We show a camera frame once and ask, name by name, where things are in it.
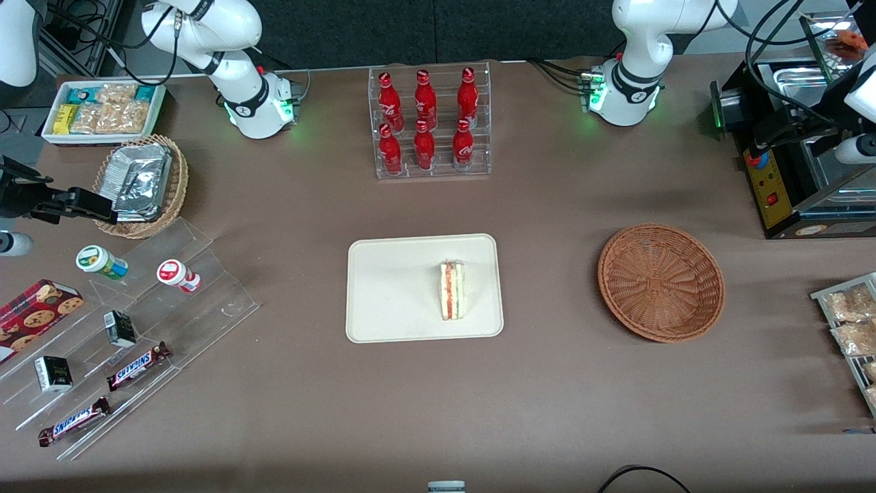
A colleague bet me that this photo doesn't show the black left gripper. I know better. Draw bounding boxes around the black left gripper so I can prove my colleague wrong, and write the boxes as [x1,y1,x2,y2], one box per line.
[749,86,853,160]

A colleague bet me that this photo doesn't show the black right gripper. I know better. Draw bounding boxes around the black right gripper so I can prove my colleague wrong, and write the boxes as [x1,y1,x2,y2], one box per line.
[0,156,118,225]

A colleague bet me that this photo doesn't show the triangle sandwich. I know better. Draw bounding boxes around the triangle sandwich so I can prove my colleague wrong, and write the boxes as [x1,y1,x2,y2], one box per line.
[439,258,467,322]

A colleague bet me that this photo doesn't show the small tan wicker basket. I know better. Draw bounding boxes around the small tan wicker basket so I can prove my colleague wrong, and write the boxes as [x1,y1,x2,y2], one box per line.
[92,134,190,240]

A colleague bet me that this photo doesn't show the large brown wicker basket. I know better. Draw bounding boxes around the large brown wicker basket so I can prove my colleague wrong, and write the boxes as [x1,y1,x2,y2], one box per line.
[597,223,726,343]

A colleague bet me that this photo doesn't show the cream plastic tray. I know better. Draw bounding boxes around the cream plastic tray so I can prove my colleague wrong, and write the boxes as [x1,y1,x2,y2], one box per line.
[346,233,505,344]

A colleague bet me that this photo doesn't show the silver foil packet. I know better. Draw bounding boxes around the silver foil packet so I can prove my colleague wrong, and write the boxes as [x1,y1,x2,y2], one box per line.
[109,143,172,175]
[109,168,170,222]

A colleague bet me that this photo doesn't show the green lid cup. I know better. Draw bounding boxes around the green lid cup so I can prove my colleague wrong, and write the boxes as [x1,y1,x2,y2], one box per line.
[75,244,129,281]

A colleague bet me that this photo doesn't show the black hot food display case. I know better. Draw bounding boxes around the black hot food display case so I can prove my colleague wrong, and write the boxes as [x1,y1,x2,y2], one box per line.
[710,10,876,240]

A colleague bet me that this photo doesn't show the white rectangular snack bin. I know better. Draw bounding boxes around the white rectangular snack bin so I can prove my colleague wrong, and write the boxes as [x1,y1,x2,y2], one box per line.
[41,79,168,147]

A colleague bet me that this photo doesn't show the clear bag of crackers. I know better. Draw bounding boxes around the clear bag of crackers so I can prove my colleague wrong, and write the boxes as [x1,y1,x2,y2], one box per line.
[70,84,150,136]

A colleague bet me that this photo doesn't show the red lid cup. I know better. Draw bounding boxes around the red lid cup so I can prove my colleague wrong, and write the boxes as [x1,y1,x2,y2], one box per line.
[156,259,202,294]

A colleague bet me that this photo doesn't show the red cookie box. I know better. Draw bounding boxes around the red cookie box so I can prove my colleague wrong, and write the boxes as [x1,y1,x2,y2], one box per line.
[0,278,85,364]

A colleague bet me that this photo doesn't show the small black carton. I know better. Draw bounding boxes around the small black carton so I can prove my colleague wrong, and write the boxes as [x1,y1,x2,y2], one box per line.
[103,309,138,349]
[34,355,74,394]

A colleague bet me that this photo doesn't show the clear acrylic stepped stand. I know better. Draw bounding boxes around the clear acrylic stepped stand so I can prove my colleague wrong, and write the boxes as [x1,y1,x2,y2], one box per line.
[0,218,261,462]

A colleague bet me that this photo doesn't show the snickers bar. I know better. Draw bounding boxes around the snickers bar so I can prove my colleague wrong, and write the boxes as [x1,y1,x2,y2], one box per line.
[37,396,112,448]
[105,340,171,392]

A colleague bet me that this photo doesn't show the clear bag of snacks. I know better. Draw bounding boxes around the clear bag of snacks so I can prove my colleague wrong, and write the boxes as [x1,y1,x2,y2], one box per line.
[831,320,876,358]
[824,283,876,324]

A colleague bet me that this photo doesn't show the red cola bottle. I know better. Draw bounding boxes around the red cola bottle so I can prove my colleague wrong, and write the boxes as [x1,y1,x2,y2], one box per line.
[378,72,405,132]
[414,69,438,131]
[456,66,479,129]
[452,118,475,171]
[413,120,437,171]
[378,123,404,176]

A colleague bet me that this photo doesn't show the clear acrylic bottle rack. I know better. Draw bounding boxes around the clear acrylic bottle rack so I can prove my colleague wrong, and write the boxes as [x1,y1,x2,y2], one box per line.
[368,60,493,180]

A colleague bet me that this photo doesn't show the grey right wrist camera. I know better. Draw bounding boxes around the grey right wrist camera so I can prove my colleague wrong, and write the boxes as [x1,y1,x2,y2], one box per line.
[0,231,34,258]

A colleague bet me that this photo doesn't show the grey wire snack tray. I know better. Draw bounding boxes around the grey wire snack tray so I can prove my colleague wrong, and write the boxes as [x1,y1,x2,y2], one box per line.
[810,272,876,420]

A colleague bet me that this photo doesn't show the black left arm base cables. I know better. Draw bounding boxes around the black left arm base cables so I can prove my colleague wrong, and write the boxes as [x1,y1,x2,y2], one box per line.
[526,58,592,95]

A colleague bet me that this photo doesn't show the black cable loop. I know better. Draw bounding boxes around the black cable loop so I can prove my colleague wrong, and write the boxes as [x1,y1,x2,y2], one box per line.
[597,465,693,493]

